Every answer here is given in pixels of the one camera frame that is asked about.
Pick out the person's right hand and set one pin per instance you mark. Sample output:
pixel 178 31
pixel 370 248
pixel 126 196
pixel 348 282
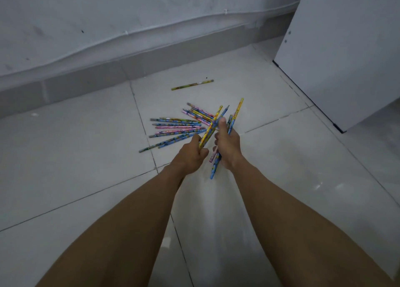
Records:
pixel 229 149

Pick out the person's left hand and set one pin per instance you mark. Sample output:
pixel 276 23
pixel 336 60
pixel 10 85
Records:
pixel 189 158

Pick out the pile of colourful pencils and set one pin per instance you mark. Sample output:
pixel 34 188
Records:
pixel 175 127

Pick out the lone yellow-green pencil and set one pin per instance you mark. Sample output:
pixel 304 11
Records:
pixel 192 85

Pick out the person's left forearm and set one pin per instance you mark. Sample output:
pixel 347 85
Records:
pixel 125 233

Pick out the person's right forearm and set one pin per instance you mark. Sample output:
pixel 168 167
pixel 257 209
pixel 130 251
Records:
pixel 297 233

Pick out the white desk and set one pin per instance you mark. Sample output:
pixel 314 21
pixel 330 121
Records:
pixel 343 52

